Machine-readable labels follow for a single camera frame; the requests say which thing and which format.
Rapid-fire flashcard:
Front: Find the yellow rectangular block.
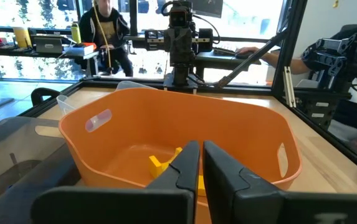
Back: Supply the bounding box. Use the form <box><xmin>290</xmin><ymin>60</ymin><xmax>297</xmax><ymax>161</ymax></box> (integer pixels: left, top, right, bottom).
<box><xmin>198</xmin><ymin>175</ymin><xmax>207</xmax><ymax>197</ymax></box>

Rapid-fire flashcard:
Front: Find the person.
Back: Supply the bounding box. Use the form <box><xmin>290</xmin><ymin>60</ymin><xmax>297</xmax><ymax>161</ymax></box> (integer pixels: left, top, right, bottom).
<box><xmin>78</xmin><ymin>0</ymin><xmax>135</xmax><ymax>78</ymax></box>
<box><xmin>236</xmin><ymin>0</ymin><xmax>357</xmax><ymax>156</ymax></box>

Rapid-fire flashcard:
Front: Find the yellow hanging cable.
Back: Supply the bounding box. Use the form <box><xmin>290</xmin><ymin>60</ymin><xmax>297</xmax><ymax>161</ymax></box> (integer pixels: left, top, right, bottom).
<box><xmin>92</xmin><ymin>0</ymin><xmax>113</xmax><ymax>75</ymax></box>

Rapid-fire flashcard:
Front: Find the clear plastic bin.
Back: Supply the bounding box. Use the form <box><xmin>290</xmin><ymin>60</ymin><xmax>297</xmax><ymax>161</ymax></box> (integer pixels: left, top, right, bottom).
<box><xmin>55</xmin><ymin>80</ymin><xmax>155</xmax><ymax>116</ymax></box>

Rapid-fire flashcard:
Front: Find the gray translucent plastic bin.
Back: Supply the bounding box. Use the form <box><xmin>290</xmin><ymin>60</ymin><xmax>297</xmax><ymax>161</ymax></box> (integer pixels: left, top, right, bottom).
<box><xmin>0</xmin><ymin>116</ymin><xmax>82</xmax><ymax>224</ymax></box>

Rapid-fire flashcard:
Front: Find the white and orange book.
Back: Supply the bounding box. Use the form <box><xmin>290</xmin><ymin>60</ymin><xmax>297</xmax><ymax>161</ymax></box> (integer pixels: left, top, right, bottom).
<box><xmin>64</xmin><ymin>42</ymin><xmax>98</xmax><ymax>57</ymax></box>

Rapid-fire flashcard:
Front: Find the silver metal bracket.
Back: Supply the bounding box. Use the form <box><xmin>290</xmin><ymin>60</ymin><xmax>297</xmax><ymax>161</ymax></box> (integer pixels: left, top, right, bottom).
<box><xmin>283</xmin><ymin>65</ymin><xmax>297</xmax><ymax>108</ymax></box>

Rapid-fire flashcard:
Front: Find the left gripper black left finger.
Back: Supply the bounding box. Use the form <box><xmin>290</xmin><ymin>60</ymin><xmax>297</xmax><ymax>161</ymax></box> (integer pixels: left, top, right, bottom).
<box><xmin>31</xmin><ymin>141</ymin><xmax>201</xmax><ymax>224</ymax></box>

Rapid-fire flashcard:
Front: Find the yellow-green bottle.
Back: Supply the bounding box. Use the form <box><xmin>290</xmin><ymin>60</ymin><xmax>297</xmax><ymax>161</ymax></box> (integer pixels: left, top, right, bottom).
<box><xmin>70</xmin><ymin>22</ymin><xmax>82</xmax><ymax>44</ymax></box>

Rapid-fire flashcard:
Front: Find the black work desk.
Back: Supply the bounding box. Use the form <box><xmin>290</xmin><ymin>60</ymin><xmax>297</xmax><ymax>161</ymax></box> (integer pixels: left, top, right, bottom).
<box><xmin>193</xmin><ymin>50</ymin><xmax>262</xmax><ymax>85</ymax></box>

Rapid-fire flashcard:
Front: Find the orange plastic bin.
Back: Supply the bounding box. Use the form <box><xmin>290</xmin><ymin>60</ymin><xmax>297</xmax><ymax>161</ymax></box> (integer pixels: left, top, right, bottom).
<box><xmin>58</xmin><ymin>87</ymin><xmax>303</xmax><ymax>224</ymax></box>

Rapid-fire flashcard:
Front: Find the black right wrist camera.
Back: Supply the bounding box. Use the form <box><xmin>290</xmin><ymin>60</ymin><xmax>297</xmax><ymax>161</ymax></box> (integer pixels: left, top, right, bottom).
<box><xmin>167</xmin><ymin>1</ymin><xmax>193</xmax><ymax>29</ymax></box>

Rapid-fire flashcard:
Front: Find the black chair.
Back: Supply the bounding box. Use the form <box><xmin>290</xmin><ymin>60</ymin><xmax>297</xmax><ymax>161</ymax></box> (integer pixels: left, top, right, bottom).
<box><xmin>30</xmin><ymin>87</ymin><xmax>62</xmax><ymax>107</ymax></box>

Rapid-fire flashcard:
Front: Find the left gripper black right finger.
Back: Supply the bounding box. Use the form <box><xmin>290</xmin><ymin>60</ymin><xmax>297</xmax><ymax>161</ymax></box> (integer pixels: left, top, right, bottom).
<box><xmin>203</xmin><ymin>140</ymin><xmax>357</xmax><ymax>224</ymax></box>

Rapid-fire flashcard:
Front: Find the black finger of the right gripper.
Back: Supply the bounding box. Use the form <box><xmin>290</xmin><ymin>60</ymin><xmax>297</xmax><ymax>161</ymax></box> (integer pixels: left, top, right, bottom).
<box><xmin>164</xmin><ymin>30</ymin><xmax>180</xmax><ymax>65</ymax></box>
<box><xmin>179</xmin><ymin>30</ymin><xmax>195</xmax><ymax>65</ymax></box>

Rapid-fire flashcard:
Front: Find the gray laptop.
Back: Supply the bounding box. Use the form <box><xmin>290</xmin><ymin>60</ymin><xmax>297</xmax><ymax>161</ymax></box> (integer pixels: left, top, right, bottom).
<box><xmin>34</xmin><ymin>36</ymin><xmax>64</xmax><ymax>55</ymax></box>

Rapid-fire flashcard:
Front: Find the black computer monitor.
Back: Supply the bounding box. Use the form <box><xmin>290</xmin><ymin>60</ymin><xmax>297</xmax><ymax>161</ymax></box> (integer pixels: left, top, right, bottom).
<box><xmin>190</xmin><ymin>0</ymin><xmax>224</xmax><ymax>19</ymax></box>

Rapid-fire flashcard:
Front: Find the black keyboard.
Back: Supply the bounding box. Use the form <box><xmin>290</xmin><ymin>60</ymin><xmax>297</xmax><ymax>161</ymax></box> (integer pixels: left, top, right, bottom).
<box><xmin>212</xmin><ymin>47</ymin><xmax>239</xmax><ymax>57</ymax></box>

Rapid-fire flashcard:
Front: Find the dark side desk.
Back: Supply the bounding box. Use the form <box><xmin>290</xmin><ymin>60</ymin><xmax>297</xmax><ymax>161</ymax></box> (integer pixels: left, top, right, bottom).
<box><xmin>0</xmin><ymin>45</ymin><xmax>100</xmax><ymax>78</ymax></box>

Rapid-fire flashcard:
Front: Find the yellow cup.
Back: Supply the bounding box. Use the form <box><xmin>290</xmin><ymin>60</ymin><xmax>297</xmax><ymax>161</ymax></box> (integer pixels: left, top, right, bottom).
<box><xmin>12</xmin><ymin>26</ymin><xmax>33</xmax><ymax>49</ymax></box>

